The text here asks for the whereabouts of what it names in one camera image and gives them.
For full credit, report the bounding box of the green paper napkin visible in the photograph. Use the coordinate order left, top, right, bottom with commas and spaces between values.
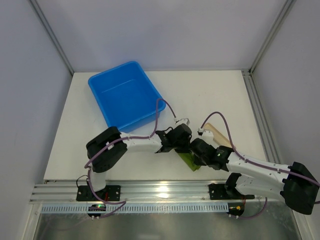
176, 151, 201, 172

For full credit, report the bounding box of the beige cutlery tray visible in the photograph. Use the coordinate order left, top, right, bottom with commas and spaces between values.
204, 123, 232, 148

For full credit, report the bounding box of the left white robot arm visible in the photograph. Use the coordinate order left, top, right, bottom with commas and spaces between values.
84, 123, 192, 197

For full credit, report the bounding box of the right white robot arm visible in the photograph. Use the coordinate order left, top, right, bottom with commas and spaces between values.
190, 138, 320, 215

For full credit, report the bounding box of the blue plastic bin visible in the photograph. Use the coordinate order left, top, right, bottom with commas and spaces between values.
88, 61, 167, 133

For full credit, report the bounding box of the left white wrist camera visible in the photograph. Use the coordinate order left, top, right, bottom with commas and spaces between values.
173, 117, 190, 126

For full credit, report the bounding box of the aluminium front rail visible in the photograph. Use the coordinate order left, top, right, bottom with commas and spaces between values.
28, 180, 304, 205

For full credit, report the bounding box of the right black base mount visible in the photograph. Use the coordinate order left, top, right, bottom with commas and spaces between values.
208, 183, 255, 200

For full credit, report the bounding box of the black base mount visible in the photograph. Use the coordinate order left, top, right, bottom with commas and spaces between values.
208, 183, 255, 200
76, 185, 121, 202

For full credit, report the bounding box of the right aluminium side rail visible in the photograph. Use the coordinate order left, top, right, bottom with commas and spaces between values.
241, 69, 282, 164

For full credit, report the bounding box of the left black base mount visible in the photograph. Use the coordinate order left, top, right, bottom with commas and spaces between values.
76, 185, 121, 202

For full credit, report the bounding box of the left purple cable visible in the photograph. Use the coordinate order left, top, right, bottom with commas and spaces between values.
76, 98, 178, 218

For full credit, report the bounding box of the white slotted cable duct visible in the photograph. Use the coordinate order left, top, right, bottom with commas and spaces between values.
40, 202, 229, 214

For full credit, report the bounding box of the right aluminium frame post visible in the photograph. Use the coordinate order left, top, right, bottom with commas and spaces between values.
248, 0, 296, 75

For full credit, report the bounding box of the aluminium frame post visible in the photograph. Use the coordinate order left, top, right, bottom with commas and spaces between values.
248, 0, 296, 75
28, 0, 75, 76

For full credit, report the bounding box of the left aluminium frame post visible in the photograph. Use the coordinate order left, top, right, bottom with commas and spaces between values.
28, 0, 75, 76

